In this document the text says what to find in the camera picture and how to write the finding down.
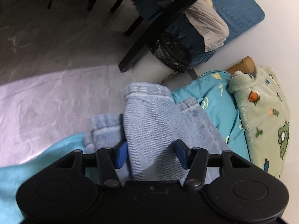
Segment blue denim jeans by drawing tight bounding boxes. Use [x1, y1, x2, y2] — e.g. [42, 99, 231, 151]
[83, 83, 229, 183]

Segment teal patterned bed sheet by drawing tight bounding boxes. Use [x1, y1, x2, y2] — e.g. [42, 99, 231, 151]
[1, 71, 249, 223]

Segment green cartoon fleece blanket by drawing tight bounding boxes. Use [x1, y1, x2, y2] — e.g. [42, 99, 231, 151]
[229, 66, 290, 178]

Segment black lined trash bin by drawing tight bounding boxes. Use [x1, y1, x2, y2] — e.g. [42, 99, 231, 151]
[132, 33, 192, 83]

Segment beige cloth on sofa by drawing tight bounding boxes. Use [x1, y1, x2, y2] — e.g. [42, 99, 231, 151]
[171, 0, 229, 52]

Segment black table leg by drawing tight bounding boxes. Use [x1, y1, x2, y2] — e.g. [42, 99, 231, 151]
[119, 0, 197, 73]

